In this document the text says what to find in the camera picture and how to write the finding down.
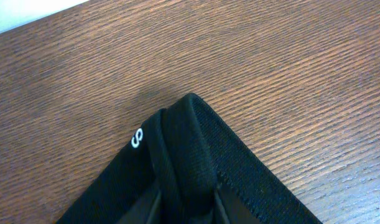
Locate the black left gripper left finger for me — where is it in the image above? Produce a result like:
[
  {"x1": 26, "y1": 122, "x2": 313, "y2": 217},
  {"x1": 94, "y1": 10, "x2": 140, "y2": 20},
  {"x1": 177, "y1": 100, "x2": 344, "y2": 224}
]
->
[{"x1": 117, "y1": 189, "x2": 162, "y2": 224}]

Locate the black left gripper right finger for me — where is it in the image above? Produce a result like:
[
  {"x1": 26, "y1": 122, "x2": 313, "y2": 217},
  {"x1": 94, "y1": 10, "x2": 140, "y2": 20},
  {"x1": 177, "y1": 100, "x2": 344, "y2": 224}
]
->
[{"x1": 213, "y1": 184, "x2": 261, "y2": 224}]

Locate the black polo shirt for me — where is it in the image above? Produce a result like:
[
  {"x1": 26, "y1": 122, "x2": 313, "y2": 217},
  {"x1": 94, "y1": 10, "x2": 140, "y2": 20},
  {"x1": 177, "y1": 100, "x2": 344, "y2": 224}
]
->
[{"x1": 59, "y1": 93, "x2": 318, "y2": 223}]

